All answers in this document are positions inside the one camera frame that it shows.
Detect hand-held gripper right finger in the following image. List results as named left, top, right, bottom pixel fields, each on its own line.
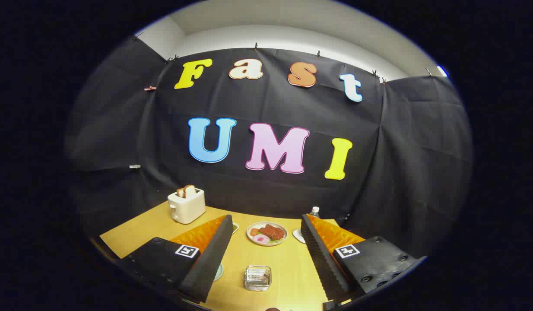
left=301, top=213, right=427, bottom=304

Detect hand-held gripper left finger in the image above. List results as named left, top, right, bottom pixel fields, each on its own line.
left=120, top=215, right=234, bottom=304

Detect white round food plate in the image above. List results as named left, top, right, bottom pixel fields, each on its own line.
left=246, top=222, right=288, bottom=246

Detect brown meat slices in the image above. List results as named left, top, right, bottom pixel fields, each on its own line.
left=259, top=224, right=286, bottom=241

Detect white toaster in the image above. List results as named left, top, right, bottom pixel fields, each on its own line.
left=168, top=187, right=206, bottom=225

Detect metal wire basket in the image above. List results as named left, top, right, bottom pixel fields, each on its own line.
left=244, top=265, right=272, bottom=292

